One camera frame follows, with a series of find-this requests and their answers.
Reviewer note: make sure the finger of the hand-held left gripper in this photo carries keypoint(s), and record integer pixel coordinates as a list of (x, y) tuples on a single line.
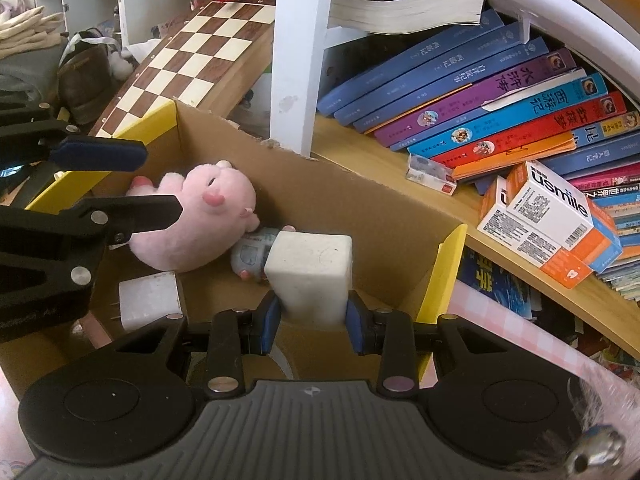
[(140, 212), (100, 152)]

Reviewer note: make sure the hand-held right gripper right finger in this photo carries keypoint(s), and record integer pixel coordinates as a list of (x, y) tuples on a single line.
[(352, 327)]

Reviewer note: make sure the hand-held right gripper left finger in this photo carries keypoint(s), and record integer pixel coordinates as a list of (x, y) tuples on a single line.
[(271, 327)]

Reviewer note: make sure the pink plush toy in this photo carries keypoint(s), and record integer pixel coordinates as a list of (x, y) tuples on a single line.
[(200, 215)]

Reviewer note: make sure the white foam cube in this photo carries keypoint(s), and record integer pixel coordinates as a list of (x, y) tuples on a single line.
[(310, 275)]

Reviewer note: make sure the white plug charger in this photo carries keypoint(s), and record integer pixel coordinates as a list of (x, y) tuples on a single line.
[(150, 300)]

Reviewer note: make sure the yellow cardboard box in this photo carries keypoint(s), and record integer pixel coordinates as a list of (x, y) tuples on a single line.
[(350, 210)]

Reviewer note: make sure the brown leather bag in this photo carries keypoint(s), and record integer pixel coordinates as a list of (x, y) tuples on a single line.
[(85, 80)]

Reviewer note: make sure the grey folded cloth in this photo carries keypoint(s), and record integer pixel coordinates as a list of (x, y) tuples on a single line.
[(22, 75)]

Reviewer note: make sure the brown white chessboard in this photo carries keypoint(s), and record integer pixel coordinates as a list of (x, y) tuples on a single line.
[(195, 55)]

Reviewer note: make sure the cream cloth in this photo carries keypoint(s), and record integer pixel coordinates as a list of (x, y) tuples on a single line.
[(27, 30)]

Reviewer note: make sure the blue printed book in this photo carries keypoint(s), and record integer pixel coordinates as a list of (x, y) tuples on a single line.
[(485, 272)]

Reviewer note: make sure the small red white packet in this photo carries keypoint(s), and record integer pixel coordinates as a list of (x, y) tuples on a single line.
[(430, 172)]

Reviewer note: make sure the pink printed desk mat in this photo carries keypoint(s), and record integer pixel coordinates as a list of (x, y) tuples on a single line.
[(525, 350)]

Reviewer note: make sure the orange white carton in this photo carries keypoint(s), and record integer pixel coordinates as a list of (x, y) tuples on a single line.
[(550, 205), (520, 245)]

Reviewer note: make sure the white wooden desk shelf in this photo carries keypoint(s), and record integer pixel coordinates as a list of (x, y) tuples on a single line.
[(300, 60)]

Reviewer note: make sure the row of colourful books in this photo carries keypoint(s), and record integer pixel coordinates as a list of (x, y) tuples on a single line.
[(475, 105)]

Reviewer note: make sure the fuzzy pink cloth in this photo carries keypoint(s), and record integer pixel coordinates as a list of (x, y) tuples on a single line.
[(600, 410)]

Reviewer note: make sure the thick open paperback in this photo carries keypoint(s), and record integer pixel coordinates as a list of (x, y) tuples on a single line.
[(410, 7)]

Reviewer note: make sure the white lamp bar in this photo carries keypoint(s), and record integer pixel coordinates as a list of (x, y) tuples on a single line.
[(560, 5)]

